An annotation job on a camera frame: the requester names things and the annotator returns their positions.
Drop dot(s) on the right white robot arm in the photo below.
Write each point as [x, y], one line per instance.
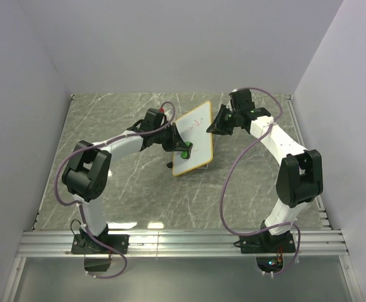
[287, 152]

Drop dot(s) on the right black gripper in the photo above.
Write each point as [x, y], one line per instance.
[217, 127]

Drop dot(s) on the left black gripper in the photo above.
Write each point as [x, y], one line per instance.
[179, 145]

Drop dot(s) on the yellow framed whiteboard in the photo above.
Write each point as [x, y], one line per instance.
[192, 128]

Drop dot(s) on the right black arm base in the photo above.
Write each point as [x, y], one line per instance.
[265, 243]

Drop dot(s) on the aluminium front rail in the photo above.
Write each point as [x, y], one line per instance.
[176, 265]

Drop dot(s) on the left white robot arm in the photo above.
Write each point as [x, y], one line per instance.
[85, 171]

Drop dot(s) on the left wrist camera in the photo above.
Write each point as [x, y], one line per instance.
[154, 118]

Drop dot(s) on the aluminium rail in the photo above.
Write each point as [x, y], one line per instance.
[176, 265]
[314, 215]

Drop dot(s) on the aluminium right side rail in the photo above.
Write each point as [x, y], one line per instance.
[314, 215]

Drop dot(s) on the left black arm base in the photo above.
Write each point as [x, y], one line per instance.
[105, 243]

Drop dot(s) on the green whiteboard eraser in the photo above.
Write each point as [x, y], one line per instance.
[186, 153]

